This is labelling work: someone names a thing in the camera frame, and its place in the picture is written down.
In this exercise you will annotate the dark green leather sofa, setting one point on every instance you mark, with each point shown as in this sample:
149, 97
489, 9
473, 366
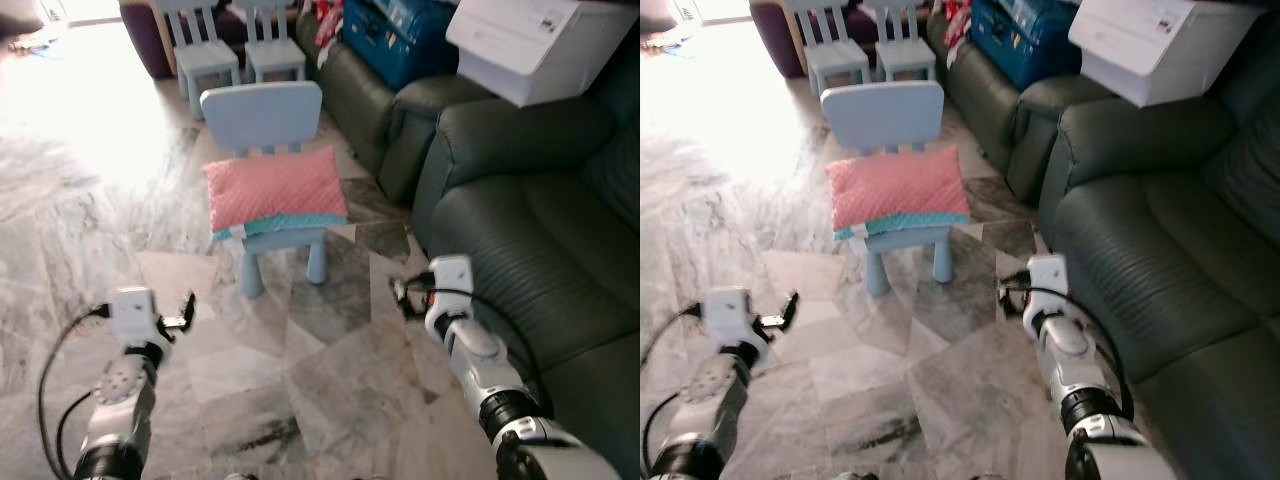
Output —
1170, 240
540, 240

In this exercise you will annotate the red and white bag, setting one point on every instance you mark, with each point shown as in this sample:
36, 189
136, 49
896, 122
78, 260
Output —
328, 25
955, 25

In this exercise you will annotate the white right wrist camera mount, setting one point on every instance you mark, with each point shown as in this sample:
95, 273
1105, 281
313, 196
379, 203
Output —
1047, 278
450, 280

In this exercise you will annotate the blue storage crate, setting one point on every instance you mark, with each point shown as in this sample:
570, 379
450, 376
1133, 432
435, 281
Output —
1020, 45
395, 45

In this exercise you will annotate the dark purple pouf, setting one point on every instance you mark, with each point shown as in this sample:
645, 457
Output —
775, 45
145, 45

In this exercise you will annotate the white plastic box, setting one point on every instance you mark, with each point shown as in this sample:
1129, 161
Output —
1160, 45
540, 45

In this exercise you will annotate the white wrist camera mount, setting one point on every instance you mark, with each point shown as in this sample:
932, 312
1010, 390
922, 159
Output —
1047, 278
450, 280
133, 312
728, 310

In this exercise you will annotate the light blue child chair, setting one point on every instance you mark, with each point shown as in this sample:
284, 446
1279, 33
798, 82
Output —
882, 115
275, 52
905, 52
208, 55
838, 55
262, 115

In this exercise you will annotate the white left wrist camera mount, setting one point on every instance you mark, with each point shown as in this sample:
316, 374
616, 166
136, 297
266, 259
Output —
133, 312
728, 310

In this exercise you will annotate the dark green leather armchair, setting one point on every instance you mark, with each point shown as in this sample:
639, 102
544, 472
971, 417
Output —
360, 110
985, 110

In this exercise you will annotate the pink plush pillow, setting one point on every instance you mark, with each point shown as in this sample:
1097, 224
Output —
275, 190
895, 190

